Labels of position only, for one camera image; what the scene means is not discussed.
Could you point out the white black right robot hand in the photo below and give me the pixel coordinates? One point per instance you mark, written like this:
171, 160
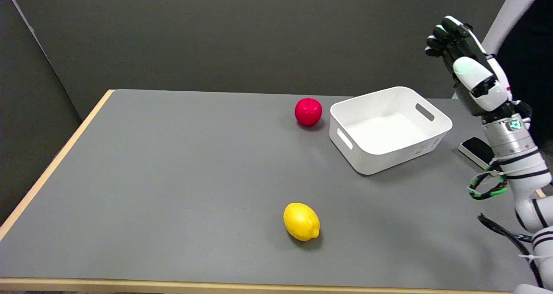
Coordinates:
477, 75

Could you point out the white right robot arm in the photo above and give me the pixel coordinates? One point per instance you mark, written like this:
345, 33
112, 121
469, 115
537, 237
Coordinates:
522, 168

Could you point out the yellow lemon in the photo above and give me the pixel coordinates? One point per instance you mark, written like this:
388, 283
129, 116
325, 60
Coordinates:
301, 222

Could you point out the black smartphone white case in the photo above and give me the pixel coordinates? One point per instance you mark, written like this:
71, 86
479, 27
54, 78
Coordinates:
478, 152

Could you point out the white plastic storage bin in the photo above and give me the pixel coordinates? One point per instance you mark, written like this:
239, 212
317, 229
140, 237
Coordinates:
389, 128

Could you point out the red apple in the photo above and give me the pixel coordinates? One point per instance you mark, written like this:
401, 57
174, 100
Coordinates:
308, 111

